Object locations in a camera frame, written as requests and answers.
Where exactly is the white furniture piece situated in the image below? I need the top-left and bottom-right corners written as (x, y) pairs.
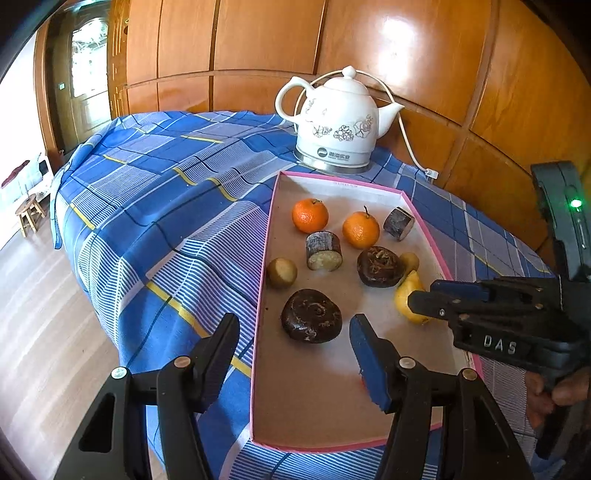
top-left (34, 154), bottom-right (54, 190)

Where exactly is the person's right hand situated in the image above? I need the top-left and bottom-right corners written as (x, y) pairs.
top-left (524, 367), bottom-right (591, 432)

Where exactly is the pink-edged white cardboard box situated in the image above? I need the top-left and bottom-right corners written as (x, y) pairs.
top-left (249, 171), bottom-right (485, 452)

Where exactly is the white ceramic electric kettle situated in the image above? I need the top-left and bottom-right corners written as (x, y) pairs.
top-left (276, 65), bottom-right (406, 175)

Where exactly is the small wooden stool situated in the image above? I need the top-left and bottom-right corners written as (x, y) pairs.
top-left (15, 195), bottom-right (47, 238)

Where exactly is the blue plaid tablecloth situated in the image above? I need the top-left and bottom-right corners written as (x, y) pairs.
top-left (50, 110), bottom-right (559, 480)

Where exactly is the orange mandarin with stem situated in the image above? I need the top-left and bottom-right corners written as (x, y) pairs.
top-left (342, 206), bottom-right (380, 250)

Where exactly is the yellow bell-shaped fruit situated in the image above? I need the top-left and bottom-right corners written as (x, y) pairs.
top-left (394, 270), bottom-right (435, 325)

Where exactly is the dark brown water chestnut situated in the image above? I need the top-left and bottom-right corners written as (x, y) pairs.
top-left (281, 289), bottom-right (343, 344)
top-left (356, 246), bottom-right (406, 288)

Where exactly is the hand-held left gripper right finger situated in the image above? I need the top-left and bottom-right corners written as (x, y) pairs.
top-left (348, 313), bottom-right (534, 480)

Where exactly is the red cloth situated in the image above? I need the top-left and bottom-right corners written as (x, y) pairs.
top-left (2, 161), bottom-right (31, 183)

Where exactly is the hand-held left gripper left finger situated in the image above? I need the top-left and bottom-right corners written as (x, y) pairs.
top-left (54, 312), bottom-right (241, 480)

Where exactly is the wooden glass door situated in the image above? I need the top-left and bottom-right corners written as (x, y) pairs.
top-left (46, 9), bottom-right (116, 158)

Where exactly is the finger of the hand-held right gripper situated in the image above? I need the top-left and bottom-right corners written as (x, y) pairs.
top-left (430, 276), bottom-right (559, 303)
top-left (407, 290), bottom-right (559, 324)

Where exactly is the stemless orange mandarin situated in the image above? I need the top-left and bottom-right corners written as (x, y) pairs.
top-left (292, 198), bottom-right (329, 234)

